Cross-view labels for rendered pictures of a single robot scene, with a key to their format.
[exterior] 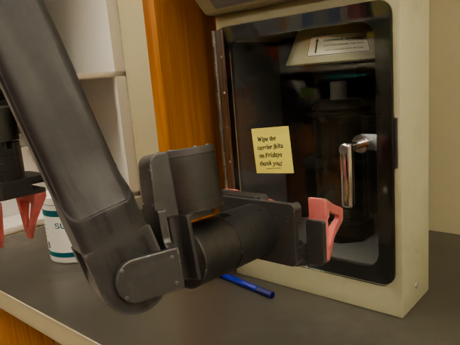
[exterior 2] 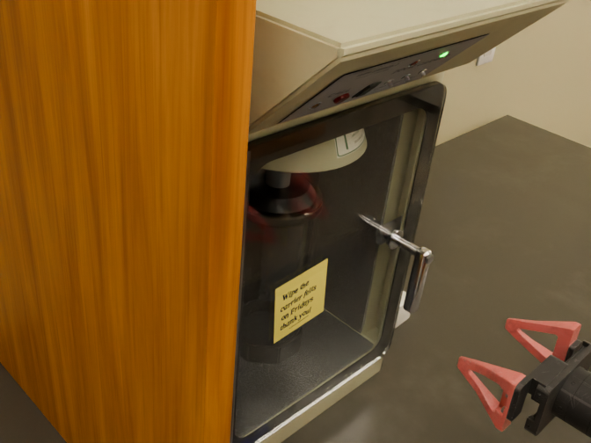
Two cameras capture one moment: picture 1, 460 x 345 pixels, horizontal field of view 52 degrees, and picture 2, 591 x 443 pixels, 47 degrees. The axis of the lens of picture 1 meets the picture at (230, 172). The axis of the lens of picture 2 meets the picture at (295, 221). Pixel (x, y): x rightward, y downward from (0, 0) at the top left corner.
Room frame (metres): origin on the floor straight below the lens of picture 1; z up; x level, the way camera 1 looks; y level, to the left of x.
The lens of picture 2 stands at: (0.77, 0.50, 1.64)
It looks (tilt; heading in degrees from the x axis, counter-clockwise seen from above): 32 degrees down; 270
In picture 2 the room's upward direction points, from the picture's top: 6 degrees clockwise
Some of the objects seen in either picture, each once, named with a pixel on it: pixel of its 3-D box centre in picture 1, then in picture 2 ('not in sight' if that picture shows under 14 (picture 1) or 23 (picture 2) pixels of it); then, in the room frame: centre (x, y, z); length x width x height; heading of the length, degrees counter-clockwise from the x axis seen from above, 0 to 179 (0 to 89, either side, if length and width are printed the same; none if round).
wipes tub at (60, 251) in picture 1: (75, 221); not in sight; (1.03, 0.36, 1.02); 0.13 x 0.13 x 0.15
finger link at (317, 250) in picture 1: (309, 222); (536, 348); (0.49, -0.08, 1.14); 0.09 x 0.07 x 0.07; 138
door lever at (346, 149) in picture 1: (352, 171); (406, 272); (0.64, -0.17, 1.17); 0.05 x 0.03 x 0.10; 138
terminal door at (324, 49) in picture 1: (298, 147); (330, 277); (0.73, -0.11, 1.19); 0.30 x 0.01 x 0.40; 48
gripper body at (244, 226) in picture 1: (244, 234); (583, 400); (0.47, -0.01, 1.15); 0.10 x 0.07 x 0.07; 48
